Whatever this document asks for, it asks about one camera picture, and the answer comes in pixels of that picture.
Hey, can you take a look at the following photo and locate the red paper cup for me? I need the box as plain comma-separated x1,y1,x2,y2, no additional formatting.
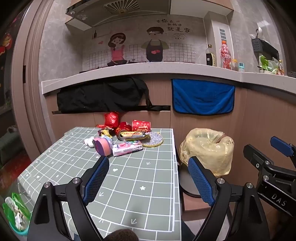
131,120,151,132

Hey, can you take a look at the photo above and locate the speckled stone counter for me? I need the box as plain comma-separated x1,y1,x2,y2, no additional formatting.
41,62,296,102

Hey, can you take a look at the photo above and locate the pink tape roll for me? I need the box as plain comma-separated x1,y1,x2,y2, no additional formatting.
92,136,114,156

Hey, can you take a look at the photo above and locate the green white plastic bag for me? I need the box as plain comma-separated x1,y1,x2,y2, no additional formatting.
258,55,284,75

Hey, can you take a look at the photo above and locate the cartoon couple wall poster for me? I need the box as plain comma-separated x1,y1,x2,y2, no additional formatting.
80,17,207,70

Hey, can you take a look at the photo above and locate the red drink bottle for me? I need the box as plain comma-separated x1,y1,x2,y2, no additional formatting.
220,40,232,69

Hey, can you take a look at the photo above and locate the blue towel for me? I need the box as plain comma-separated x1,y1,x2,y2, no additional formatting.
171,79,236,115

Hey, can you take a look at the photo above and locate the sparkly round yellow-rimmed coaster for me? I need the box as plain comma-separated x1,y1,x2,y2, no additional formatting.
141,133,164,147

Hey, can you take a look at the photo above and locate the beige door frame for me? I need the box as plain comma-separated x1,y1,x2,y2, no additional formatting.
10,0,60,167

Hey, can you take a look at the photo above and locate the green grid tablecloth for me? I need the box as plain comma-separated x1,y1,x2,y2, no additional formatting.
17,126,182,241

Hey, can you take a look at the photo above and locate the yellow plastic bin bag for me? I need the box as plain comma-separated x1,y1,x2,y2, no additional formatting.
179,128,234,178

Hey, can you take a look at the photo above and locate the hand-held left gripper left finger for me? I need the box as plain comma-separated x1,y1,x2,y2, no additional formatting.
27,156,110,241

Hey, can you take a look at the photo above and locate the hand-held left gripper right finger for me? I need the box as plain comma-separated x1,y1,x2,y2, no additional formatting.
188,156,271,241

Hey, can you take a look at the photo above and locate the wooden base cabinet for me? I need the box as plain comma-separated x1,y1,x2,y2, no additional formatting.
45,77,296,223

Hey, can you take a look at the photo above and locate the grey round stool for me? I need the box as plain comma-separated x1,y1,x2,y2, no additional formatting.
179,163,219,198

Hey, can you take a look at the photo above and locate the steel range hood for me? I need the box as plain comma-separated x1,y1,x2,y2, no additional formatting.
65,0,171,30

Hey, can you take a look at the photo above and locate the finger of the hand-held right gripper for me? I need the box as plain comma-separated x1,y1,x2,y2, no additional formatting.
270,136,296,169
243,144,275,169

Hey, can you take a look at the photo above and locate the red crumpled foil bag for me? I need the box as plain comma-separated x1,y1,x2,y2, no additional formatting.
104,112,121,128

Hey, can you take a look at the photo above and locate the red drink can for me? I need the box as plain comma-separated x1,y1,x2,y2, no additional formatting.
116,122,132,141

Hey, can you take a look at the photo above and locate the red door decoration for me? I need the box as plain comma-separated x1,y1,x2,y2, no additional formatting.
0,32,12,55

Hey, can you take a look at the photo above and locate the dark soy sauce bottle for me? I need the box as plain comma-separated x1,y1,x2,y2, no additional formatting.
205,44,216,66

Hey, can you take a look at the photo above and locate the black cloth bag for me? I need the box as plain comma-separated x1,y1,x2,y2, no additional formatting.
57,77,171,114

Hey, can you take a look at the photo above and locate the dark brown fuzzy cloth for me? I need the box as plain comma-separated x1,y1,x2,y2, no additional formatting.
105,229,139,241

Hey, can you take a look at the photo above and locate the pink white tissue packet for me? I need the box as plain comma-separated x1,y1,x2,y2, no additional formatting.
112,140,142,157

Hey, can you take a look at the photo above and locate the bright green plastic bag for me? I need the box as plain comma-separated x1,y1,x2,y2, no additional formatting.
2,192,31,237

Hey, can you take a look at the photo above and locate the red gold snack wrapper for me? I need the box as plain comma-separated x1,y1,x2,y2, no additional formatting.
96,124,114,139

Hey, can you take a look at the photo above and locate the yellow snack bar packet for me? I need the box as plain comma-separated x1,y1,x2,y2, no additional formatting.
119,131,151,141

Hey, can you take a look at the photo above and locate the white water heater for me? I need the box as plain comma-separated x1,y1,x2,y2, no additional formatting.
203,10,232,66

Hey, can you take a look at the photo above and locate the black perforated wall rack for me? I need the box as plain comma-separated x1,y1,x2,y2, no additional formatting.
251,38,279,62

